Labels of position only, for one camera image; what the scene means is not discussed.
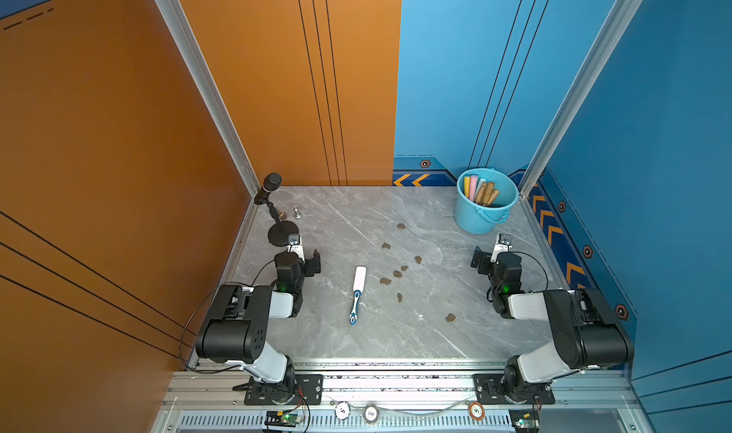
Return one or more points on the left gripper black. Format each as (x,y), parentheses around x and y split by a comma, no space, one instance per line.
(310,269)

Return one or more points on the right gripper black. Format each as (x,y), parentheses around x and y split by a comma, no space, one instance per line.
(485,260)

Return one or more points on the scrub brush blue white handle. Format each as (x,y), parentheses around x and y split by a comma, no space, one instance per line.
(358,286)

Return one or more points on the light green trowel wooden handle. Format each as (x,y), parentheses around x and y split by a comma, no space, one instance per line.
(492,197)

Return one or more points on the green trowel yellow handle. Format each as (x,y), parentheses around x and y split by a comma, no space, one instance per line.
(466,186)

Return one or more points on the green pointed shovel wooden handle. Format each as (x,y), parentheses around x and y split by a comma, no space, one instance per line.
(488,189)

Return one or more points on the light blue scoop trowel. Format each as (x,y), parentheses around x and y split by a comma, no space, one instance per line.
(480,190)

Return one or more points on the purple trowel pink handle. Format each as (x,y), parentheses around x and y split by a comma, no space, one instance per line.
(472,186)

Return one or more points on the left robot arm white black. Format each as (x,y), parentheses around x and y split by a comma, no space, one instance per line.
(235,328)

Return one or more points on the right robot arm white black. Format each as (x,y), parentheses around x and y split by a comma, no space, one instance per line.
(585,333)

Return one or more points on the turquoise plastic bucket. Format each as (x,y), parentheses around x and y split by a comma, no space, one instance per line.
(477,219)

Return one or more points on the black microphone on stand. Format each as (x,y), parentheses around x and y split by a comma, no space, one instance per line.
(280,232)

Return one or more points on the white round sticker left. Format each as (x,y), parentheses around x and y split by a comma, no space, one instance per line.
(342,411)

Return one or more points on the white round sticker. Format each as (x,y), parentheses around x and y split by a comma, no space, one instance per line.
(371,414)
(342,411)

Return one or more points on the red rimmed round sticker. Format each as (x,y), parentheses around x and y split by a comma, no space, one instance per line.
(476,411)

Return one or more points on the green circuit board left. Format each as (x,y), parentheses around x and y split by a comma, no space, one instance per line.
(282,420)

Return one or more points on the green circuit board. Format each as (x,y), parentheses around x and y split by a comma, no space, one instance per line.
(524,421)
(282,420)

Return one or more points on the white round sticker middle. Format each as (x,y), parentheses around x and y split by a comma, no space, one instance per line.
(371,414)

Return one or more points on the green circuit board right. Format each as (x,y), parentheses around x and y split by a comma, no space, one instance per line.
(524,421)

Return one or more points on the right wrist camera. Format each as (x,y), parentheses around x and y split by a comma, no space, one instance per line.
(503,244)

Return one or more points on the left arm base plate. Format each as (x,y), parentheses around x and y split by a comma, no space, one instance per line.
(301,388)

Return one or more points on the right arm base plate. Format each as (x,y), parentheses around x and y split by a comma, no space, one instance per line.
(492,388)

